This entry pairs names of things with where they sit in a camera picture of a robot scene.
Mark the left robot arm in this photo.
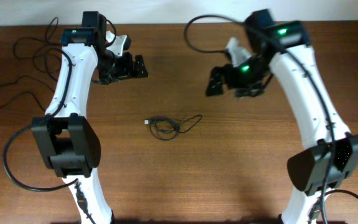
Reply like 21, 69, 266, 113
32, 11, 148, 223

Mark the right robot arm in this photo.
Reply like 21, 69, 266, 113
206, 9, 358, 223

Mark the black USB cable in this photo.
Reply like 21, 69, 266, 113
12, 17, 67, 75
0, 46, 62, 113
144, 114, 204, 141

